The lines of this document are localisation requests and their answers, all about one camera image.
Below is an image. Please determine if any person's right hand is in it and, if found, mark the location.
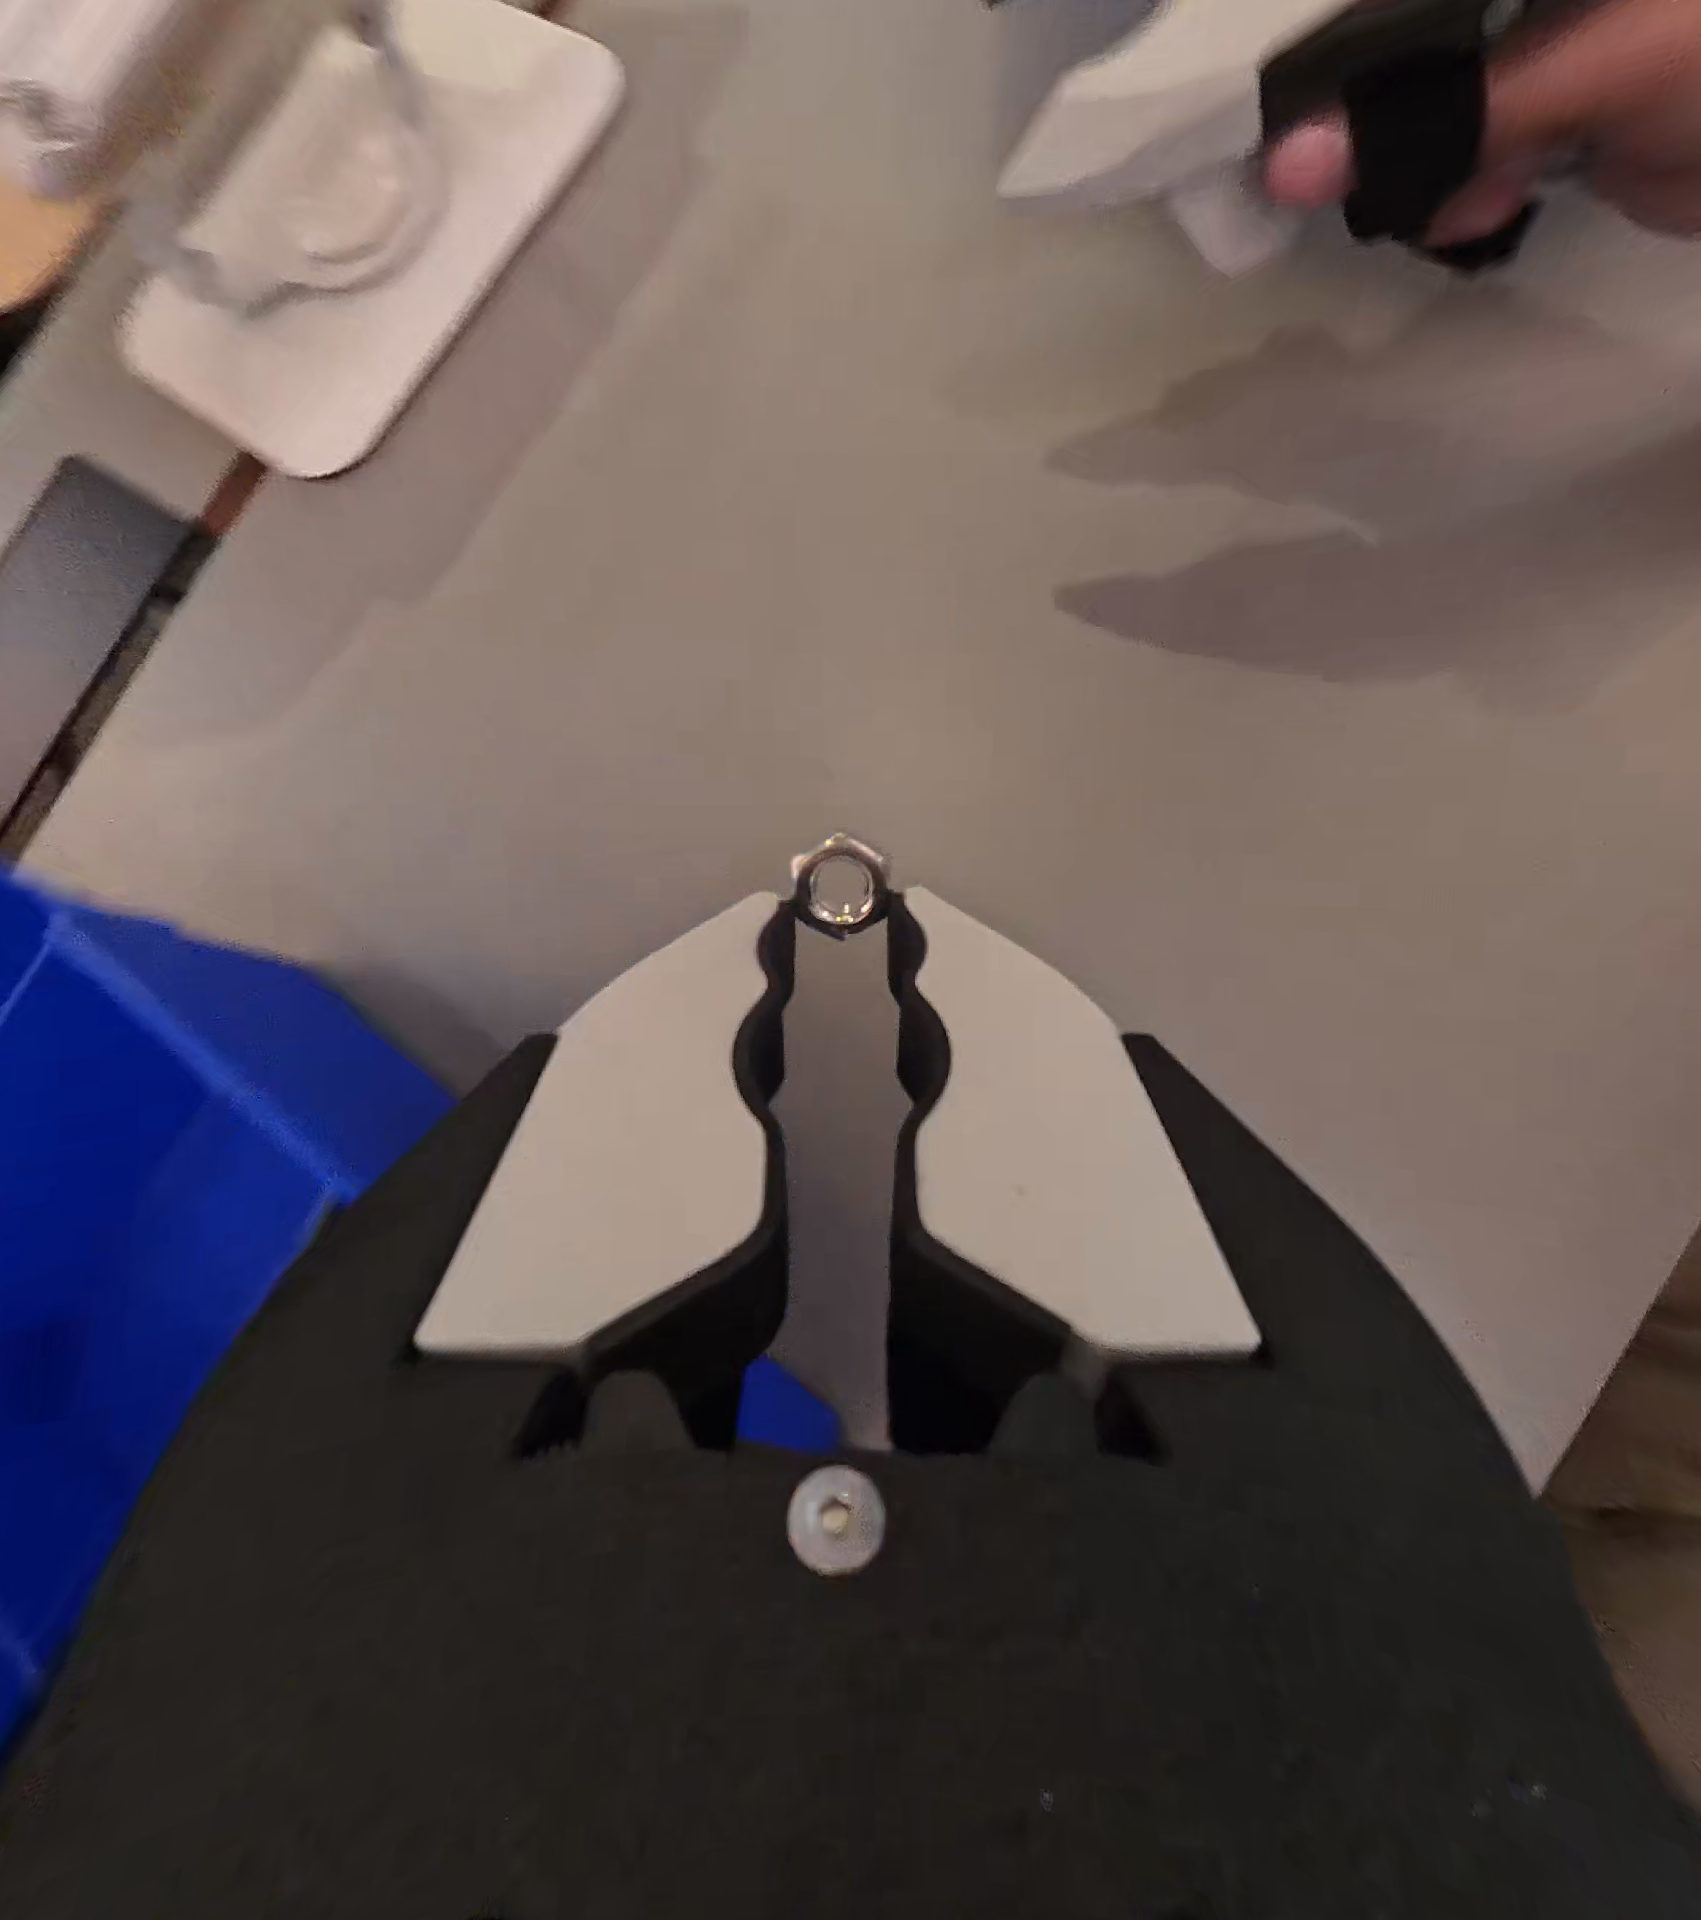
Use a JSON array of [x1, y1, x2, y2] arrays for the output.
[[1263, 0, 1701, 254]]

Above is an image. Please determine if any steel hex nut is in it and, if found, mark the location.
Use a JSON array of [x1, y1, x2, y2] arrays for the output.
[[791, 832, 895, 944]]

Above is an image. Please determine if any instruction board on white stand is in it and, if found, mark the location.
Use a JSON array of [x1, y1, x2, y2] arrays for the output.
[[0, 0, 630, 482]]

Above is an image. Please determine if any black table panel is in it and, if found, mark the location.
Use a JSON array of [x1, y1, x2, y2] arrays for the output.
[[0, 454, 219, 963]]

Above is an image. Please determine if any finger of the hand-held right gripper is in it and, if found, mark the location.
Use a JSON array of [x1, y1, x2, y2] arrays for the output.
[[998, 0, 1336, 281]]

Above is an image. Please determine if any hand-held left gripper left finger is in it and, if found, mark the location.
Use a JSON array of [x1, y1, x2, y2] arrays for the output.
[[410, 892, 798, 1450]]

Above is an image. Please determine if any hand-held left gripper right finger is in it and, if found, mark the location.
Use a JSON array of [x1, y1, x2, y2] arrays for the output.
[[882, 885, 1265, 1450]]

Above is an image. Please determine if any blue divided storage bin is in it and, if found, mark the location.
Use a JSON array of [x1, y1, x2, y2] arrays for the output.
[[0, 854, 852, 1920]]

